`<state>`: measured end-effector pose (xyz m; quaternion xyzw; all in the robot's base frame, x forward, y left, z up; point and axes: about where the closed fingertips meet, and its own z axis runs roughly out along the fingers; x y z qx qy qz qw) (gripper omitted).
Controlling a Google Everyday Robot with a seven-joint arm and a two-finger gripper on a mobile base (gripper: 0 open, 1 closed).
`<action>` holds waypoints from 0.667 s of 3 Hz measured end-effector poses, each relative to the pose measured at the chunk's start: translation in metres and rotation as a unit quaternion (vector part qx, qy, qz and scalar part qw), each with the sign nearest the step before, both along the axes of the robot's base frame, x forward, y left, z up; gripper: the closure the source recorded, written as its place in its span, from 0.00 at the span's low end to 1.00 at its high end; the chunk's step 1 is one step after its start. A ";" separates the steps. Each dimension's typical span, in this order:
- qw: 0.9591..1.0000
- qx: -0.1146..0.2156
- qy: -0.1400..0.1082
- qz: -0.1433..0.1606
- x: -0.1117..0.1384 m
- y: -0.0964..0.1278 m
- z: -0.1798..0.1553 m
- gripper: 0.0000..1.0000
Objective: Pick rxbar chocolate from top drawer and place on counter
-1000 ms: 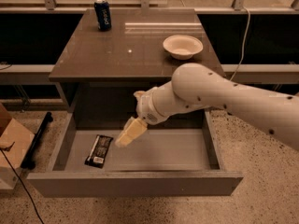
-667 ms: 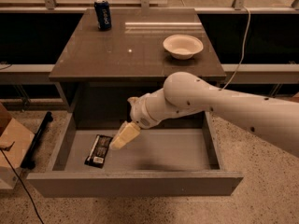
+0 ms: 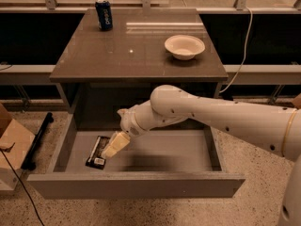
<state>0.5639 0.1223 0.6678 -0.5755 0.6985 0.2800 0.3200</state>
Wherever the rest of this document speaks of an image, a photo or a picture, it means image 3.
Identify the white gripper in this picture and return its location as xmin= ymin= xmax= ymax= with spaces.
xmin=101 ymin=105 xmax=147 ymax=159

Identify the black rxbar chocolate bar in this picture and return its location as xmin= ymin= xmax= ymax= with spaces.
xmin=86 ymin=136 xmax=110 ymax=170

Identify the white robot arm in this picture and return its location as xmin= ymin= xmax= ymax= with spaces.
xmin=102 ymin=85 xmax=301 ymax=226

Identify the open grey top drawer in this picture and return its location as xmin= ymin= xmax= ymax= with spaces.
xmin=26 ymin=88 xmax=246 ymax=201

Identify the grey cabinet counter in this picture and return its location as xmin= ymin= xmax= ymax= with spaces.
xmin=50 ymin=8 xmax=228 ymax=131

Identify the black metal bar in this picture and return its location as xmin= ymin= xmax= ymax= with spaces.
xmin=22 ymin=112 xmax=54 ymax=170

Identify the cardboard box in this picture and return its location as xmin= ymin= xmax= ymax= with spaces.
xmin=0 ymin=104 xmax=35 ymax=194

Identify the white paper bowl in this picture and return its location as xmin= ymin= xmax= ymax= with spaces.
xmin=165 ymin=35 xmax=205 ymax=60

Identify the blue pepsi can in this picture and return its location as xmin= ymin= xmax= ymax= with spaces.
xmin=95 ymin=0 xmax=113 ymax=31

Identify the black floor cable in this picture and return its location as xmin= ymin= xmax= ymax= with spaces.
xmin=0 ymin=148 xmax=46 ymax=226

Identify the grey window rail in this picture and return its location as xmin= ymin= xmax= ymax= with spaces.
xmin=0 ymin=65 xmax=301 ymax=85

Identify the white power cable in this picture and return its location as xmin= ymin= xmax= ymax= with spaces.
xmin=218 ymin=6 xmax=254 ymax=95

